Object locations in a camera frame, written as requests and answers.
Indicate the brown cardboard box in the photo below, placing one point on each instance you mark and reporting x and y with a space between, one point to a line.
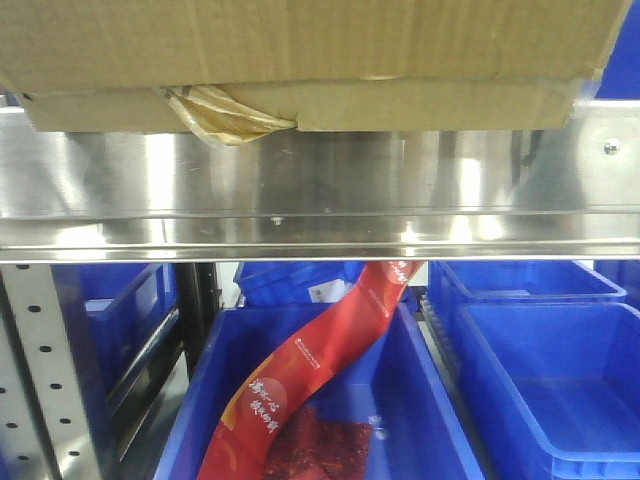
95 66

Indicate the blue plastic bin rear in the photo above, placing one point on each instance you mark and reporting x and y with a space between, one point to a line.
272 284

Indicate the blue plastic bin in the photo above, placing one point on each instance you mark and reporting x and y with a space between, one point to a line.
272 284
546 356
124 303
394 387

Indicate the blue plastic bin centre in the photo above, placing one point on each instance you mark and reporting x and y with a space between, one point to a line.
394 387

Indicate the crumpled clear packing tape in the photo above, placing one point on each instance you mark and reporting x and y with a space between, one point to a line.
214 116

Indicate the red printed snack bag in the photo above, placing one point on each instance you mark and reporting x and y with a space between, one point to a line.
302 364

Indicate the blue plastic bin left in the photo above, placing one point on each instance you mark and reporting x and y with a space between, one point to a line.
124 303

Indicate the blue plastic bin right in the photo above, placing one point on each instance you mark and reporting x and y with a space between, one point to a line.
546 356

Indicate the stainless steel shelf rail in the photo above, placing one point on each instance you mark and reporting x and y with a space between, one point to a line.
76 198

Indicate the perforated steel shelf post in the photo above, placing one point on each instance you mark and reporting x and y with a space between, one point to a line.
50 325

